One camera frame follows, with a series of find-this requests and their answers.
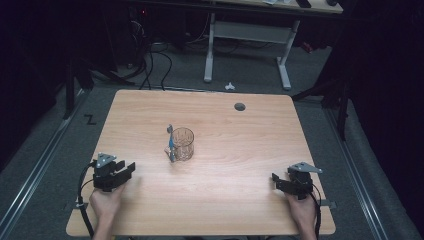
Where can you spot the blue grey toothbrush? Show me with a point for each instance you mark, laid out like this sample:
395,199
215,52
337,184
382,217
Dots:
170,143

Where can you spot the white framed wooden desk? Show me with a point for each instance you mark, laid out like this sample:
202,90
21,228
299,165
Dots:
248,31

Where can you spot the metal floor rail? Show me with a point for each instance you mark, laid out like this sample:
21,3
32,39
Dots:
356,173
36,166

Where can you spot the black metal stand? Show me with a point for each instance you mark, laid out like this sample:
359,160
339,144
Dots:
336,96
75,86

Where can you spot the small red floor object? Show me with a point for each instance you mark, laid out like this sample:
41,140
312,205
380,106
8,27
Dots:
307,47

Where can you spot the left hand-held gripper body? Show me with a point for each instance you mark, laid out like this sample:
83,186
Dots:
104,176

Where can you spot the person's left hand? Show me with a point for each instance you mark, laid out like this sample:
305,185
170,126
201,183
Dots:
106,201

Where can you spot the black object on desk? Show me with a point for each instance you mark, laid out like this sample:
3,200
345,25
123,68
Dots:
303,3

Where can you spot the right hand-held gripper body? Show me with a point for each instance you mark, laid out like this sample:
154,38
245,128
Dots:
301,182

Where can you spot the person's right hand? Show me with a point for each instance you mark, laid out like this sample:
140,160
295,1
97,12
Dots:
302,208

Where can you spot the small white floor object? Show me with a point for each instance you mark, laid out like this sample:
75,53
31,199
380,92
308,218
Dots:
229,87

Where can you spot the clear glass cup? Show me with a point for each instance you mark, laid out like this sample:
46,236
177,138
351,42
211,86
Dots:
182,145

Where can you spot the grey metal table bracket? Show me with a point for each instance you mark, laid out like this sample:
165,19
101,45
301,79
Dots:
80,205

